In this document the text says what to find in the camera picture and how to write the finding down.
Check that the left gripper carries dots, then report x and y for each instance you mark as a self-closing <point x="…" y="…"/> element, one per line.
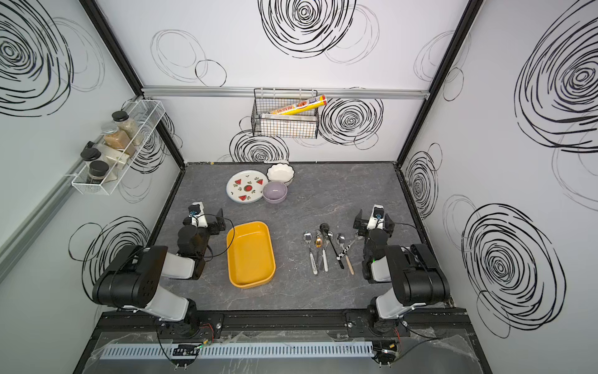
<point x="217" y="222"/>

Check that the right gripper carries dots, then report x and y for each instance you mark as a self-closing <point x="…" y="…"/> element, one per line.
<point x="360" y="222"/>

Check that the wooden handle spoon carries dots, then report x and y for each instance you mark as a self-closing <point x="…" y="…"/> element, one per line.
<point x="349" y="264"/>

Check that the black long spoon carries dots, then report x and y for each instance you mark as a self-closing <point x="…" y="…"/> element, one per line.
<point x="325" y="229"/>

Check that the iridescent gold spoon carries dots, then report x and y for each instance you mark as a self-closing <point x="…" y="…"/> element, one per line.
<point x="318" y="245"/>

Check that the silver spoon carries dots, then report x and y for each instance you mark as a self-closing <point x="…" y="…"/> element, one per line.
<point x="307" y="236"/>

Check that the cow pattern handle spoon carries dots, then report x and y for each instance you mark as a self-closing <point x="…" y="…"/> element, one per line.
<point x="344" y="245"/>

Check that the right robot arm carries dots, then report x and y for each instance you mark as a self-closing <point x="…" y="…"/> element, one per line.
<point x="415" y="277"/>

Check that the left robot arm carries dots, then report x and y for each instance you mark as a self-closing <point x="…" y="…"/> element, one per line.
<point x="132" y="280"/>

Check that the yellow storage box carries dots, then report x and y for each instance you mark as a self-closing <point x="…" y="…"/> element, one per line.
<point x="250" y="255"/>

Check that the yellow foil roll box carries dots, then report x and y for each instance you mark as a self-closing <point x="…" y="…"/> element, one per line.
<point x="302" y="106"/>

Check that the watermelon pattern plate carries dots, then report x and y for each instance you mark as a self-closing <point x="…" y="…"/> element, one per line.
<point x="246" y="187"/>

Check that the purple bowl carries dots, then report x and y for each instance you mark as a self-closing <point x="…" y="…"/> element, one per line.
<point x="275" y="192"/>

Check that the white scalloped bowl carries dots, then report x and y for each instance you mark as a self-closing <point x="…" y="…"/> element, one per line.
<point x="281" y="172"/>

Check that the front black lid jar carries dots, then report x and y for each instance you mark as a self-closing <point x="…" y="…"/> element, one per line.
<point x="97" y="172"/>

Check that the brown spice jar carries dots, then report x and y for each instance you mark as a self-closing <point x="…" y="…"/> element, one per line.
<point x="116" y="138"/>

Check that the spice jar black lid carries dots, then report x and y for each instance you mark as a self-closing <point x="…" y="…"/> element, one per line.
<point x="127" y="124"/>

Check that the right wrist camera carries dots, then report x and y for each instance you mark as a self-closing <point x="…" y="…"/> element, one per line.
<point x="377" y="218"/>

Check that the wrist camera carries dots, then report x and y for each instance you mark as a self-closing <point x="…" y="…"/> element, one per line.
<point x="196" y="216"/>
<point x="377" y="218"/>

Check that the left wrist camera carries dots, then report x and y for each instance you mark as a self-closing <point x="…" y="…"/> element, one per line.
<point x="196" y="216"/>

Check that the black wire basket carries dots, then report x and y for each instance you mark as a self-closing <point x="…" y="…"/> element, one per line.
<point x="304" y="125"/>

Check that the white cable duct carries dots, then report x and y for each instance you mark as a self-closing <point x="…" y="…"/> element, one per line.
<point x="179" y="352"/>

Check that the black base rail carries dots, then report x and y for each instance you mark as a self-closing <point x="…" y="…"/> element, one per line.
<point x="351" y="323"/>

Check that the clear wall shelf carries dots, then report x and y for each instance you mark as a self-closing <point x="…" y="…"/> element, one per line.
<point x="150" y="152"/>

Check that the aluminium wall rail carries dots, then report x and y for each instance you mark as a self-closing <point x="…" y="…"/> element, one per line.
<point x="247" y="92"/>

